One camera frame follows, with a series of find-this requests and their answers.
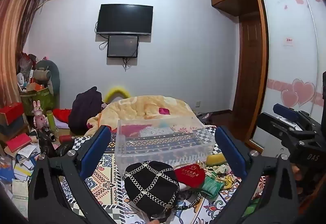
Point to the red notebook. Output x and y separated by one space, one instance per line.
19 142

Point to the brown striped curtain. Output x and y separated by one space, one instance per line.
15 35

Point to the green knitted cloth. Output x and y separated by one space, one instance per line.
212 185

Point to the green basket of toys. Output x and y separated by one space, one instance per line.
38 101

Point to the small black wall monitor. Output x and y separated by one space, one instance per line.
122 46

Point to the floral yellow cloth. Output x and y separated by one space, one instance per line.
226 171

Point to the black backpack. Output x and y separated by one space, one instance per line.
85 109

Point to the yellow printed quilt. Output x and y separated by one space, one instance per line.
142 106

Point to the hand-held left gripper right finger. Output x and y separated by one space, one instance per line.
230 150

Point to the red cloth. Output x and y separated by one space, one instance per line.
62 114

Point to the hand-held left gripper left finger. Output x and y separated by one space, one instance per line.
95 148

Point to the black metal flashlight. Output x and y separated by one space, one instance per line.
47 133

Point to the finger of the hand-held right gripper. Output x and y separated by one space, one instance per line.
285 112

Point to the green cylinder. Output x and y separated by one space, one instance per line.
51 120

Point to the red embroidered pouch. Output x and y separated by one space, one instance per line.
190 173

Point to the yellow sponge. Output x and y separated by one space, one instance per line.
216 159

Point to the white sliding door with hearts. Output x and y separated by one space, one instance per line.
293 48

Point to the red box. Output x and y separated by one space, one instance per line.
11 112

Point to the wooden wardrobe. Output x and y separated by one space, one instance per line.
250 35

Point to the patterned bed sheet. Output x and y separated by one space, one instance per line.
107 178

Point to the pink rabbit toy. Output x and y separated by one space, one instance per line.
38 114

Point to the clear plastic storage box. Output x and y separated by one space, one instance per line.
163 141

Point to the pile of papers and books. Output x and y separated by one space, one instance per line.
17 170

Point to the wall-mounted black television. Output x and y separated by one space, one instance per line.
124 19

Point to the white wall socket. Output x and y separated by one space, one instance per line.
198 104

